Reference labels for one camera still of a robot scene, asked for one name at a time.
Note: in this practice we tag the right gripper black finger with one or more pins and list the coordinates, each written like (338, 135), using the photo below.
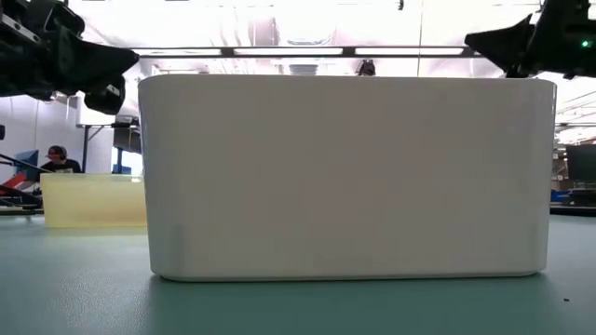
(507, 44)

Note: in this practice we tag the black clamp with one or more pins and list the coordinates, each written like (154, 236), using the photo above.
(366, 68)

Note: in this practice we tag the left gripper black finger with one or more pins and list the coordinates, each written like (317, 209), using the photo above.
(107, 97)
(98, 62)

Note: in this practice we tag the white plastic bin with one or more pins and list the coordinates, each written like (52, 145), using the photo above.
(344, 186)

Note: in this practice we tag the green table mat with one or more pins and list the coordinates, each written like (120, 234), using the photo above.
(298, 307)

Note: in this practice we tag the person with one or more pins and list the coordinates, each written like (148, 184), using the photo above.
(60, 163)

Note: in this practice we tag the black computer monitor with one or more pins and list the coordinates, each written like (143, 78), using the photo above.
(582, 163)
(126, 139)

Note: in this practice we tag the black horizontal beam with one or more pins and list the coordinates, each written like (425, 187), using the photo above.
(349, 51)

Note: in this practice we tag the translucent yellow plastic bin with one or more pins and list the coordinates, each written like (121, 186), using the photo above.
(93, 200)

